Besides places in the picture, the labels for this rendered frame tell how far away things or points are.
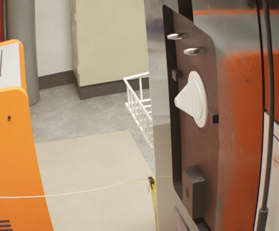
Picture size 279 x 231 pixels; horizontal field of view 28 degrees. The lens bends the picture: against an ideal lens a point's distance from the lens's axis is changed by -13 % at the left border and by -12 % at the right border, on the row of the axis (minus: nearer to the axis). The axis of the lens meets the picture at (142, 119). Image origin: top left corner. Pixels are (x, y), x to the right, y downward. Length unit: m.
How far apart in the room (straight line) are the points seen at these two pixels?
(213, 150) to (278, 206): 0.21
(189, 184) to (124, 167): 0.88
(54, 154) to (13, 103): 0.71
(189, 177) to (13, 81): 0.44
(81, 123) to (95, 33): 0.59
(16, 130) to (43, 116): 2.78
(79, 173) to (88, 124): 2.03
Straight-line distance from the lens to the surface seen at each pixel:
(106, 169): 1.58
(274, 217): 0.47
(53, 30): 4.13
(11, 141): 1.02
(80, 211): 1.40
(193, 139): 0.72
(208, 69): 0.62
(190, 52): 0.62
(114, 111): 3.73
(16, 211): 1.09
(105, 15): 3.77
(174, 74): 0.72
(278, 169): 0.45
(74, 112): 3.78
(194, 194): 0.70
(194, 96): 0.65
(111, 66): 3.88
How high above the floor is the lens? 1.46
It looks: 24 degrees down
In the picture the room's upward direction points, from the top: 4 degrees counter-clockwise
